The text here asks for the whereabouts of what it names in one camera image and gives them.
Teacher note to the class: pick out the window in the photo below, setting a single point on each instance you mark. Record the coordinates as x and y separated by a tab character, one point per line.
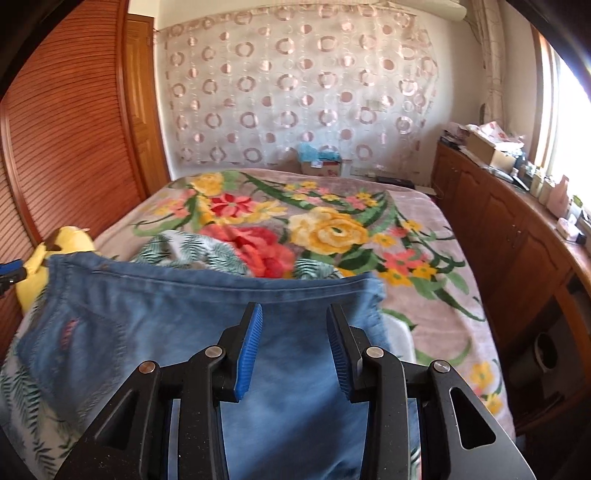
568	101

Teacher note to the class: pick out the small cardboard box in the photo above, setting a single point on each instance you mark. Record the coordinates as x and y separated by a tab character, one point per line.
323	168

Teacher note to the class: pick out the wooden panel door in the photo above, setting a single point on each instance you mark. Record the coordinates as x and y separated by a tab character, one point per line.
143	92

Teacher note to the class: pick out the sheer circle pattern curtain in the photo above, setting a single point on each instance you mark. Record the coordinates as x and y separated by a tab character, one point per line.
295	83

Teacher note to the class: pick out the white air conditioner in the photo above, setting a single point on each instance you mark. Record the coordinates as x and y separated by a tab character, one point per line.
429	8

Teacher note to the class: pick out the blue denim pants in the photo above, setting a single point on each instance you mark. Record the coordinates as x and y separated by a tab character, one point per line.
286	323

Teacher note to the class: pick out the black flat device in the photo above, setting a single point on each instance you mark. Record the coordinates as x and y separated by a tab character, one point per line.
395	180

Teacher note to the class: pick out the grey round pot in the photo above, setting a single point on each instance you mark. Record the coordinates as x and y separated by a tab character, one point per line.
540	357

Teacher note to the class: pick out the leaf print bed sheet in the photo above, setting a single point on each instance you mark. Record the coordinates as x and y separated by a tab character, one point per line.
203	251

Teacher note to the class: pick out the light blue plastic bag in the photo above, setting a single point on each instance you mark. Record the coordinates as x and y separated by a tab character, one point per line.
318	151

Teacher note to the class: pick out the pink bottle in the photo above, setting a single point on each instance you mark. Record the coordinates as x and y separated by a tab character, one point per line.
558	196

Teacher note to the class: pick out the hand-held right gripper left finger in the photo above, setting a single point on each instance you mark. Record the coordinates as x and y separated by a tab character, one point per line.
247	355

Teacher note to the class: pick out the stack of books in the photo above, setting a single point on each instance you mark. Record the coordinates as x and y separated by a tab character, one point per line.
452	136

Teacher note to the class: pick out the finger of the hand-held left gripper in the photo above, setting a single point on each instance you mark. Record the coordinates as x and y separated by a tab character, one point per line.
10	268

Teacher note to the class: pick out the wooden louvered wardrobe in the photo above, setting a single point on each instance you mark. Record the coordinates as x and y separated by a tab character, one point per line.
69	115

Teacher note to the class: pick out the yellow plush toy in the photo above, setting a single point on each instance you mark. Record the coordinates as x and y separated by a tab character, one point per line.
69	240

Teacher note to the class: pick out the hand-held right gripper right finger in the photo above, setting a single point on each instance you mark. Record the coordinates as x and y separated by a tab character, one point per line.
340	360

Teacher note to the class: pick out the patterned window curtain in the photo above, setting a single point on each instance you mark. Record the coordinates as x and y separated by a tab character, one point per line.
489	60

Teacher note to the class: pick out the floral plush blanket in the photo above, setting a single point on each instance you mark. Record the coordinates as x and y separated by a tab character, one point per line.
415	221

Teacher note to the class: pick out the long wooden cabinet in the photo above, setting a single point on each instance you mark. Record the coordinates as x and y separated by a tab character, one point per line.
508	230

